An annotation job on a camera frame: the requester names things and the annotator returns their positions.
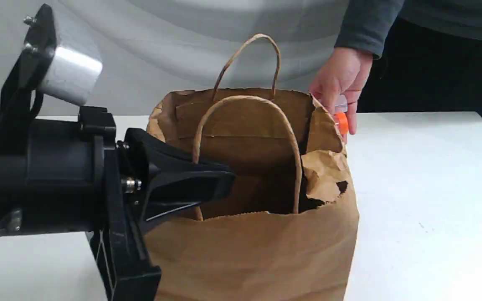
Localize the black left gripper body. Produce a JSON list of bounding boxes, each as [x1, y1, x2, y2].
[[78, 106, 161, 301]]

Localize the brown paper bag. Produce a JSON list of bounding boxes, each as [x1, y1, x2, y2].
[[145, 50, 359, 301]]

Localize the clear bottle with orange cap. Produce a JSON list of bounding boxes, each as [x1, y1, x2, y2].
[[333, 95, 349, 137]]

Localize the grey sleeved forearm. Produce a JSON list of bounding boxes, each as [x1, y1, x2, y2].
[[335, 0, 404, 59]]

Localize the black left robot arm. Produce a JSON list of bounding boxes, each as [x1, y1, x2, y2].
[[0, 106, 236, 301]]

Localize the person's hand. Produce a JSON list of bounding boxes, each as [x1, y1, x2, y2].
[[310, 47, 373, 135]]

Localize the silver camera on bracket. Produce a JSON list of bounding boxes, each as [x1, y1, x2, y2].
[[0, 3, 103, 155]]

